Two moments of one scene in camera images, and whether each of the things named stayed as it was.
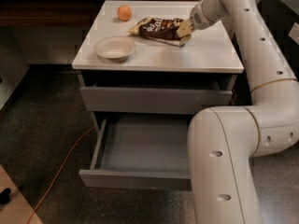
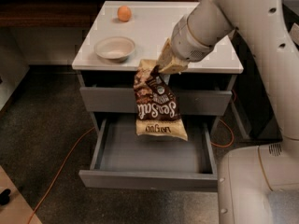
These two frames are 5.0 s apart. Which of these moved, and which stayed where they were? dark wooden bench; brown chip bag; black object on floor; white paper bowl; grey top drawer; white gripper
Moved: brown chip bag; white gripper
Stayed: black object on floor; white paper bowl; grey top drawer; dark wooden bench
